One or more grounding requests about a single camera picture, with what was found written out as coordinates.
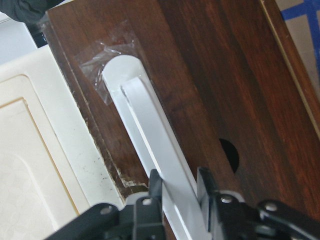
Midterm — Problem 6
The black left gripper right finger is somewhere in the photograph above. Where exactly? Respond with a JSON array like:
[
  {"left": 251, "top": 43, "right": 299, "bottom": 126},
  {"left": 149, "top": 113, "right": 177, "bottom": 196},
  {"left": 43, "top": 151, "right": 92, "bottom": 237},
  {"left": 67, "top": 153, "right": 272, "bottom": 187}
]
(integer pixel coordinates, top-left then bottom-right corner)
[{"left": 196, "top": 167, "right": 320, "bottom": 240}]

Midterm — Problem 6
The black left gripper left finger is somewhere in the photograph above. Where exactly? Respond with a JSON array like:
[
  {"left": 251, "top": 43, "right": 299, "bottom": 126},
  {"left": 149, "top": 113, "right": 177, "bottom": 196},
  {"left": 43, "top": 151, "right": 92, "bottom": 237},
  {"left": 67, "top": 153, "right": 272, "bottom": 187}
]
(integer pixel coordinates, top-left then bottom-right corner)
[{"left": 63, "top": 169, "right": 165, "bottom": 240}]

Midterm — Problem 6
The white drawer handle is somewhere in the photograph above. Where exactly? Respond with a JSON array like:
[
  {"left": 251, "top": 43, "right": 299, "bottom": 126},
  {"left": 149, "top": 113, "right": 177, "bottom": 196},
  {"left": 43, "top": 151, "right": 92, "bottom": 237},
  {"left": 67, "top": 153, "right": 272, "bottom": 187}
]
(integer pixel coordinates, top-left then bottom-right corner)
[{"left": 102, "top": 55, "right": 212, "bottom": 240}]

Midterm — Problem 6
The dark brown wooden drawer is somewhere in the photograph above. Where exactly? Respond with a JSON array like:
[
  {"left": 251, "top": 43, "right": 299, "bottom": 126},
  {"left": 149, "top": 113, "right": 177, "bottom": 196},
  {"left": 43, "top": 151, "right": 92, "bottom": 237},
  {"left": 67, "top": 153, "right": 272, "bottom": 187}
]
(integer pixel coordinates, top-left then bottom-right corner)
[{"left": 44, "top": 0, "right": 320, "bottom": 220}]

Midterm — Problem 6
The cream plastic storage box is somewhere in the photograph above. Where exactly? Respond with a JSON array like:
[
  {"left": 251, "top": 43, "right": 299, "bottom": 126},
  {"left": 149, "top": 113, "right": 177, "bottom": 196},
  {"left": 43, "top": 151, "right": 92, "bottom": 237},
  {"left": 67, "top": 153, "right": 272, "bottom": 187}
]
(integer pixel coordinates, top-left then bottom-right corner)
[{"left": 0, "top": 46, "right": 125, "bottom": 240}]

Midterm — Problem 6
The clear adhesive tape piece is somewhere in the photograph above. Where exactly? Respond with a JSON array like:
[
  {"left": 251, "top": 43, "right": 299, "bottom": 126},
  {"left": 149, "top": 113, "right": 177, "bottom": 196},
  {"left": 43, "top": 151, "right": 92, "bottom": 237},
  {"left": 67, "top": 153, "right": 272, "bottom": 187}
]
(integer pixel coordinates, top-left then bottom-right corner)
[{"left": 79, "top": 19, "right": 143, "bottom": 106}]

